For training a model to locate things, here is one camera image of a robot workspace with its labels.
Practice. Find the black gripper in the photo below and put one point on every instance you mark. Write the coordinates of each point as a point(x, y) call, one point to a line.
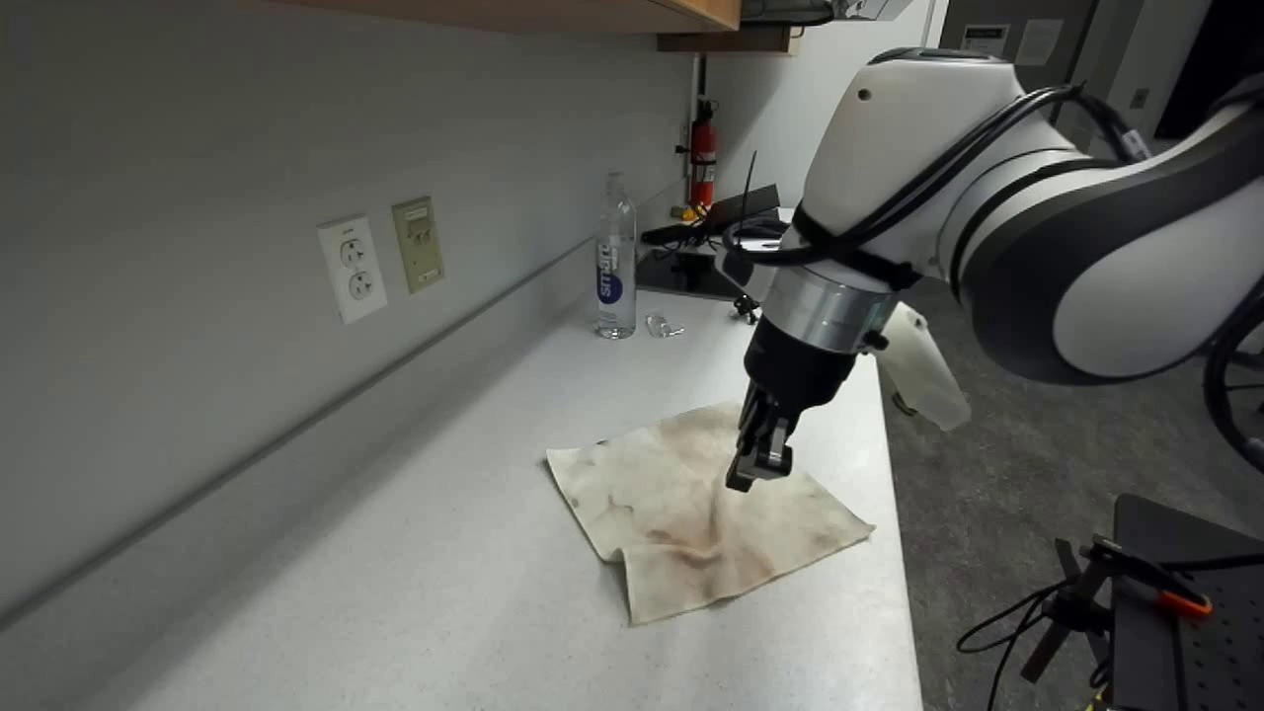
point(794, 367)

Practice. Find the stained beige cloth towel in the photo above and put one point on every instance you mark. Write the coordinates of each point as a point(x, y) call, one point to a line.
point(632, 499)

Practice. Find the small clear plastic item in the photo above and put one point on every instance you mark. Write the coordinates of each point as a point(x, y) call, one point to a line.
point(661, 325)

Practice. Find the black glass cooktop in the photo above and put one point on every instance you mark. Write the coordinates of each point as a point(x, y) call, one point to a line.
point(686, 274)

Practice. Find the clear plastic water bottle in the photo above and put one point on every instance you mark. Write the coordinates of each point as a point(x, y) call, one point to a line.
point(613, 279)

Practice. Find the black dustpan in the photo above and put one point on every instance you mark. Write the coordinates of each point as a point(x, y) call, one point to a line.
point(738, 209)

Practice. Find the small yellow object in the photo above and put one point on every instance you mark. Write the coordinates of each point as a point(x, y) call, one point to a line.
point(686, 209)

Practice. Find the red fire extinguisher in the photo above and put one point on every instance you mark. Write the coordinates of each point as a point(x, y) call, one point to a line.
point(706, 153)

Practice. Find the grey door sign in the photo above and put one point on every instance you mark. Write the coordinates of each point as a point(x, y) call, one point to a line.
point(985, 36)

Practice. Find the black perforated table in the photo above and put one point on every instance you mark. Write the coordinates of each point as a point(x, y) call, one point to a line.
point(1187, 658)

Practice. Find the white paper door sign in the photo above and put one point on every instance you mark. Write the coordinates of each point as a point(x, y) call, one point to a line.
point(1037, 42)

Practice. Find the grey door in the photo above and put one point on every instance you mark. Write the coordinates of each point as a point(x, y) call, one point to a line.
point(1073, 26)

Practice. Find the small black tripod camera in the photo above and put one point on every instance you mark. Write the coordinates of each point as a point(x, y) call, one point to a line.
point(747, 309)

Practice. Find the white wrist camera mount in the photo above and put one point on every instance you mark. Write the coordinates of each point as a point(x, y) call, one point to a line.
point(922, 367)

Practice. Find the beige wall switch plate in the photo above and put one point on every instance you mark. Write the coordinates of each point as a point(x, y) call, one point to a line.
point(415, 244)

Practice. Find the white electrical wall outlet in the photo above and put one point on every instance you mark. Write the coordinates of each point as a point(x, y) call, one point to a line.
point(353, 271)

